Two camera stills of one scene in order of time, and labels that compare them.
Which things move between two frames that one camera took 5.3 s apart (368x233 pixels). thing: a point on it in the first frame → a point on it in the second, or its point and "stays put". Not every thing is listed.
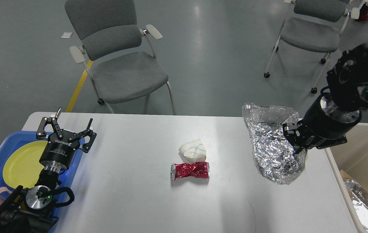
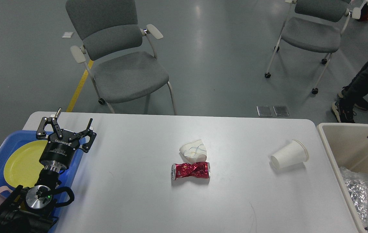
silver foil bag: x=272 y=152 → x=362 y=187
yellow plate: x=23 y=167 stays put
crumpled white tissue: x=194 y=151 stays put
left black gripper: x=57 y=154 stays put
